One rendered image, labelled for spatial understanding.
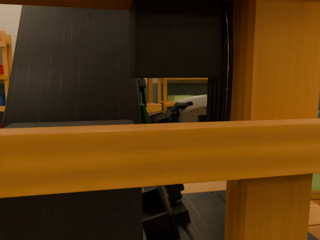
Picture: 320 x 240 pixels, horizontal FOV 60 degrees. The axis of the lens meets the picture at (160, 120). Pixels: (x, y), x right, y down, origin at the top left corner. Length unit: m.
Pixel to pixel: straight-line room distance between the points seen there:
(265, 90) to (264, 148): 0.11
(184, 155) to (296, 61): 0.27
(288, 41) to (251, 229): 0.35
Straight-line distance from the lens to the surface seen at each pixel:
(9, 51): 6.31
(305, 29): 0.57
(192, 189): 1.17
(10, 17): 6.56
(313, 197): 1.62
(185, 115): 0.79
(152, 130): 0.41
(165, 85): 6.01
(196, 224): 0.93
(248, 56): 0.53
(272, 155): 0.50
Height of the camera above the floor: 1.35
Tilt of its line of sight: 8 degrees down
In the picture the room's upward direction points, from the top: straight up
